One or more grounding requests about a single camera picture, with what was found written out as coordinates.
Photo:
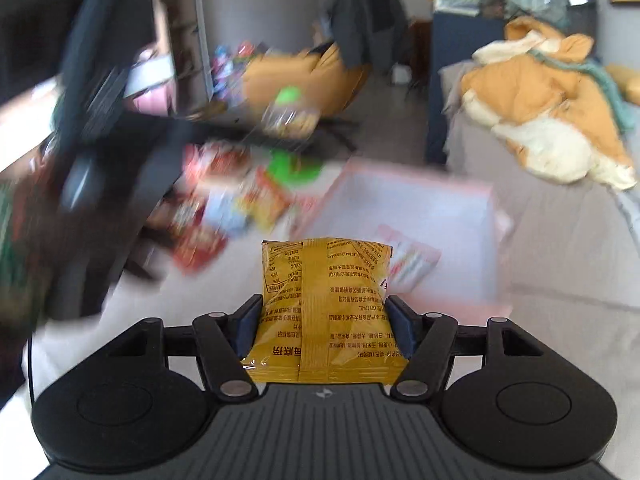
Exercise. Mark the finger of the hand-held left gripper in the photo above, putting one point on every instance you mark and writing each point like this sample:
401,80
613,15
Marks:
165,160

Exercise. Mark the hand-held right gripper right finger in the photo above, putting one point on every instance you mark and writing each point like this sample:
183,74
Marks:
400,325

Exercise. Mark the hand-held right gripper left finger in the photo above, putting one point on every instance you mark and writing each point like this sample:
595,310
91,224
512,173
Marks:
246,325

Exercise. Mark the white pink snack packet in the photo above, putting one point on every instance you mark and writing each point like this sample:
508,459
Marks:
412,260

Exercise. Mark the pile of snack packets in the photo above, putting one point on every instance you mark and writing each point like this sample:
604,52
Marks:
220,200

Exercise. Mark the yellow snack packet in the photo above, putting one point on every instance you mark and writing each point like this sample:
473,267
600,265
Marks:
325,305

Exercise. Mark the pink cardboard box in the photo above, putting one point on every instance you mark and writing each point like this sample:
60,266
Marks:
425,200

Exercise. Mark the white tablecloth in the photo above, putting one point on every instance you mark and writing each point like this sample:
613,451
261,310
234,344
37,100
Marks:
200,300

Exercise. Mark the colourful toy bottle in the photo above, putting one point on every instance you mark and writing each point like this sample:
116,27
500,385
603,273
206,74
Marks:
222,70
247,57

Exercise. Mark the green candy dispenser toy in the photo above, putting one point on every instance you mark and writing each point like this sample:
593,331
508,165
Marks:
290,120

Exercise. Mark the wooden bookshelf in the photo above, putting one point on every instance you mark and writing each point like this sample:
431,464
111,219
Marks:
185,25

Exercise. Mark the yellow swivel chair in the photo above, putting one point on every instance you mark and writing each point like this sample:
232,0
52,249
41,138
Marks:
310,75

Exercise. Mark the dark jacket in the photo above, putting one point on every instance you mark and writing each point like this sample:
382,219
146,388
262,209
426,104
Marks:
370,25

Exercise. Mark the orange cream quilt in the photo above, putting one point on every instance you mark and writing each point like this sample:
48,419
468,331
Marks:
545,110

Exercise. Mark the dark wooden cabinet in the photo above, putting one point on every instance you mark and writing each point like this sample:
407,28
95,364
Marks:
421,50

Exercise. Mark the teal knitted scarf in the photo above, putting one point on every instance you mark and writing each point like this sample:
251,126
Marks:
607,90

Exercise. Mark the yellow pillow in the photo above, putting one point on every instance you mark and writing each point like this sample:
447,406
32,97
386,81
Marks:
627,82

